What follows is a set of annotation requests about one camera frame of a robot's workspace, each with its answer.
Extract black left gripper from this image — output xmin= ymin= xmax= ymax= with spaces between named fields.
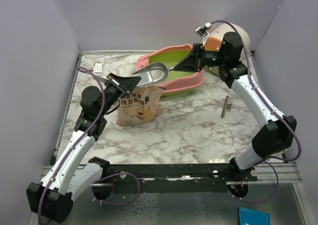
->
xmin=99 ymin=73 xmax=142 ymax=117

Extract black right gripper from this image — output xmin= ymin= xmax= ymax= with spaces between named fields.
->
xmin=173 ymin=44 xmax=226 ymax=74

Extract pink cat litter bag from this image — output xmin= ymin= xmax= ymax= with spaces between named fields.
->
xmin=116 ymin=86 xmax=164 ymax=127

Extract metal litter scoop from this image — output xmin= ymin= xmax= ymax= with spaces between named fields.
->
xmin=132 ymin=62 xmax=175 ymax=87

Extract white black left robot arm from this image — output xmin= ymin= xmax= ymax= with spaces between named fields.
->
xmin=26 ymin=74 xmax=141 ymax=224

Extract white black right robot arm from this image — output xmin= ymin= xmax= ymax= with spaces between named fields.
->
xmin=172 ymin=32 xmax=297 ymax=181

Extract pink green litter box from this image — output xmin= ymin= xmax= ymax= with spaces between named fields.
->
xmin=136 ymin=44 xmax=204 ymax=96

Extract orange drawer storage cabinet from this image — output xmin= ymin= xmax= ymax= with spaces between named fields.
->
xmin=205 ymin=23 xmax=250 ymax=52

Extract black base crossbar plate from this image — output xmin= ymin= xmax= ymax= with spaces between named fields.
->
xmin=97 ymin=162 xmax=257 ymax=193

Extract blue card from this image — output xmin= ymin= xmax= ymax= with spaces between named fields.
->
xmin=239 ymin=207 xmax=270 ymax=225

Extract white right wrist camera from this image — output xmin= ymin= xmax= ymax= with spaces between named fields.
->
xmin=194 ymin=22 xmax=212 ymax=39

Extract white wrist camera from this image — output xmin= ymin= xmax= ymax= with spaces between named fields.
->
xmin=194 ymin=22 xmax=212 ymax=39
xmin=93 ymin=62 xmax=103 ymax=75

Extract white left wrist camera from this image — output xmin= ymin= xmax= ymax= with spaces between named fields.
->
xmin=93 ymin=62 xmax=103 ymax=75

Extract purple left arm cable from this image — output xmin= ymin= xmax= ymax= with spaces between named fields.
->
xmin=37 ymin=66 xmax=141 ymax=225

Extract aluminium frame rail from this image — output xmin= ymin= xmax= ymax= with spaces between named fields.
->
xmin=38 ymin=164 xmax=303 ymax=187

